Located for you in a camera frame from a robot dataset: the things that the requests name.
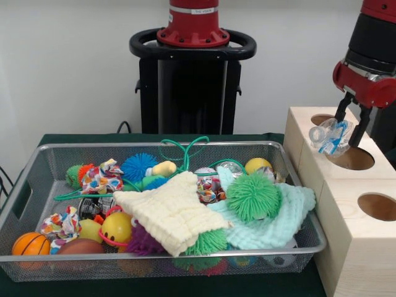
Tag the wooden box with three holes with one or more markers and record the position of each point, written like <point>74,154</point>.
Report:
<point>355,247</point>

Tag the light blue muslin cloth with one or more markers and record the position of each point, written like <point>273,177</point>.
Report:
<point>278,216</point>

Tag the small green spiky toy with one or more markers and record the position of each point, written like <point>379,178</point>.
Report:
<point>252,198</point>

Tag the brown football toy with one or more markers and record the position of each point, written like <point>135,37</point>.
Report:
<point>79,246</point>

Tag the cream knitted cloth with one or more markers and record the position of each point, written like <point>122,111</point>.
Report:
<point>170,210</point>

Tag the dark green tablecloth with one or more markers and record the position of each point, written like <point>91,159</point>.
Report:
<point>77,137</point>

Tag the large green spiky toy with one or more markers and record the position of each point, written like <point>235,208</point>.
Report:
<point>210,242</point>

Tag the plain yellow ball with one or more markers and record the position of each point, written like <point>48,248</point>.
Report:
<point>258,165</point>

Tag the colourful spotted cloth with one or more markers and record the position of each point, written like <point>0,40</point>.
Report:
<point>60,226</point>

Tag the yellow smiley ball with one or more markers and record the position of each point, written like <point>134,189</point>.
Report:
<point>117,227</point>

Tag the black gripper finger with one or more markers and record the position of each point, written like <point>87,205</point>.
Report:
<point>341,108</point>
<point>360,127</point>

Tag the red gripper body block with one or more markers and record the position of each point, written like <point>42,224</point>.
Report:
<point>368,91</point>

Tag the black upright panel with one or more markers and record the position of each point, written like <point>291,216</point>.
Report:
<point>385,130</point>

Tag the squashed clear water bottle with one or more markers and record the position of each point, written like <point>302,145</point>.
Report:
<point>335,145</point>

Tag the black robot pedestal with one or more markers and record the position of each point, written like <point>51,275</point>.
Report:
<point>185,92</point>

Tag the orange basketball toy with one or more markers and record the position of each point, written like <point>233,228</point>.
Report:
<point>31,244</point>

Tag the blue spiky ball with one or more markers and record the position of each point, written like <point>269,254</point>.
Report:
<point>154,183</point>

